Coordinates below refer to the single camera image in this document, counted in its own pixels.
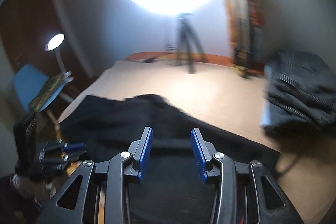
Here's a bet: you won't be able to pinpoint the blue chair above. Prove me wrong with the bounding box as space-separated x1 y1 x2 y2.
13 64 66 112

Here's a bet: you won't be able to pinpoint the left gloved hand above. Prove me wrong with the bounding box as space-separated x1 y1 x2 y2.
10 174 56 204

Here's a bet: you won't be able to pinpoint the white clip desk lamp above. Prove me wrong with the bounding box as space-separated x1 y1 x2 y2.
45 33 74 83

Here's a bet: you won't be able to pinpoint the beige bed blanket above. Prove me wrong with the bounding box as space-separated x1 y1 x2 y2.
60 61 335 223

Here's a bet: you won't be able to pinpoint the black power cable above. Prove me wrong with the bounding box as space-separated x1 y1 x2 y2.
131 21 180 64

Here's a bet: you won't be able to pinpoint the small black tripod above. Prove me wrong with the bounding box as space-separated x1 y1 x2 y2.
175 13 207 75

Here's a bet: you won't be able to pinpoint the orange floral bed sheet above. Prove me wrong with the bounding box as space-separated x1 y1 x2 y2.
124 52 263 75

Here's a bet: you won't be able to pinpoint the folded silver tripod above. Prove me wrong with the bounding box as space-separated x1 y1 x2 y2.
227 0 252 78

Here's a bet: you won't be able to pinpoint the folded grey clothes stack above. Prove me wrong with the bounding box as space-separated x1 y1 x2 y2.
261 50 335 137

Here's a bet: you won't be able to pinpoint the black pants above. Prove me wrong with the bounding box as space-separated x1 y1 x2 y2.
60 94 280 223

